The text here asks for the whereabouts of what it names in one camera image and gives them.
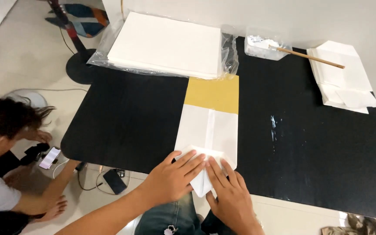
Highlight person's left hand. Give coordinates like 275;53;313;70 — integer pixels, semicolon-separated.
142;150;207;210

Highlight person's right hand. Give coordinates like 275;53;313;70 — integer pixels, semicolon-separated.
205;156;258;230

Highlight white paper bag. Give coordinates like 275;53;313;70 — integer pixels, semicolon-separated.
174;104;239;198

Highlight person's blue jeans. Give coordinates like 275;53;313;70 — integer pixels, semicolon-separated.
134;192;238;235

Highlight black phone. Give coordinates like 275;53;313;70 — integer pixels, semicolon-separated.
102;168;128;196

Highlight yellow cardboard sheet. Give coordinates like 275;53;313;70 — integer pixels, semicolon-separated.
184;74;240;115

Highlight phone with lit screen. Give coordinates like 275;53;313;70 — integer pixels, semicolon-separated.
39;146;62;170

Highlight camouflage cloth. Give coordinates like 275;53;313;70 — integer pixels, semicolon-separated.
321;213;376;235

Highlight white paper stack in plastic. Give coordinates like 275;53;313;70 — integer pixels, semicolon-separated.
86;11;240;81

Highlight black handheld device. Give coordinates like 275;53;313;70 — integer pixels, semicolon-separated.
19;143;50;166

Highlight clear plastic glue container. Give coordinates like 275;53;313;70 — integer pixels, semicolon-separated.
244;34;293;61

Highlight black fan stand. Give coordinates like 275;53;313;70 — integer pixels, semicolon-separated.
47;0;98;85

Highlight wooden stick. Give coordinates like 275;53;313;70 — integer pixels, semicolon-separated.
269;45;346;70

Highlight pile of finished white bags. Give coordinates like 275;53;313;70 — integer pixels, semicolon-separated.
306;40;376;115

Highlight white round fan base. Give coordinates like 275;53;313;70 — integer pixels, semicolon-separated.
3;89;48;109

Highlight colourful patterned cloth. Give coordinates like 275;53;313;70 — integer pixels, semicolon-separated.
45;3;110;39

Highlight thin cable loop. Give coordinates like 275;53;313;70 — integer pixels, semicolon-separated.
77;162;132;196

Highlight white cable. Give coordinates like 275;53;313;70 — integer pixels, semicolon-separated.
52;158;70;179

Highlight grey floor cable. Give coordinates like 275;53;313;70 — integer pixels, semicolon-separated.
9;87;89;94

